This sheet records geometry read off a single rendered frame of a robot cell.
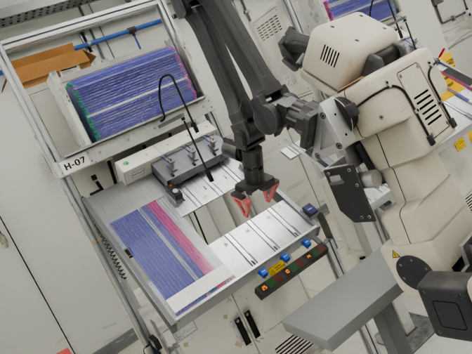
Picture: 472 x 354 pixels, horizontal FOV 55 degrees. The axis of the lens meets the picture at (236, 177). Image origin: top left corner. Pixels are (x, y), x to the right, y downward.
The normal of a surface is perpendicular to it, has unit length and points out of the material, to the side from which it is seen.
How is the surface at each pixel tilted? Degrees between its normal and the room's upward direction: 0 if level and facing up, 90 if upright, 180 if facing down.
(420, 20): 90
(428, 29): 90
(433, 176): 82
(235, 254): 43
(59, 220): 90
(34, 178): 90
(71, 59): 76
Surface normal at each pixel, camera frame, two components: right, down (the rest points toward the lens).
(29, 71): 0.42, -0.23
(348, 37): 0.15, -0.70
